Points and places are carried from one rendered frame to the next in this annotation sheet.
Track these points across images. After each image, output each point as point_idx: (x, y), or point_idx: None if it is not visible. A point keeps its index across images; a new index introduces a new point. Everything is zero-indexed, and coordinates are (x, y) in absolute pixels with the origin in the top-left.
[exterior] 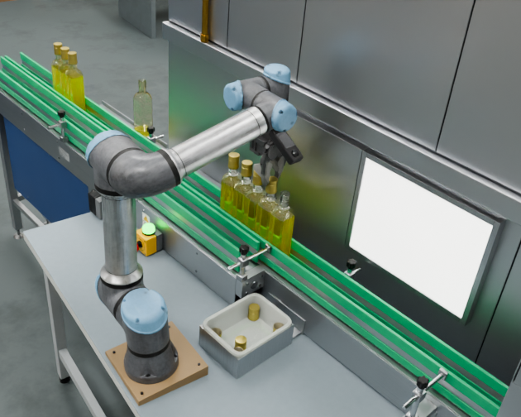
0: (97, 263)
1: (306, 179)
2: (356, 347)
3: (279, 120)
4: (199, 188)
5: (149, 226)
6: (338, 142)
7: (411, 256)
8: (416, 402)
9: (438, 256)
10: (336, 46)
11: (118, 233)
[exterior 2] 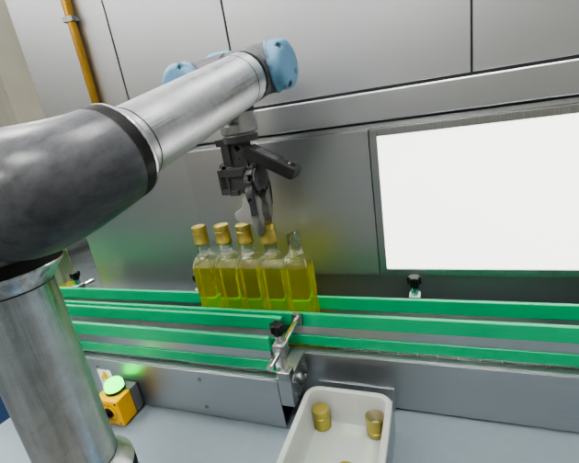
0: None
1: (298, 218)
2: (499, 380)
3: (281, 59)
4: None
5: (113, 380)
6: (329, 141)
7: (485, 230)
8: None
9: (529, 204)
10: (282, 25)
11: (42, 385)
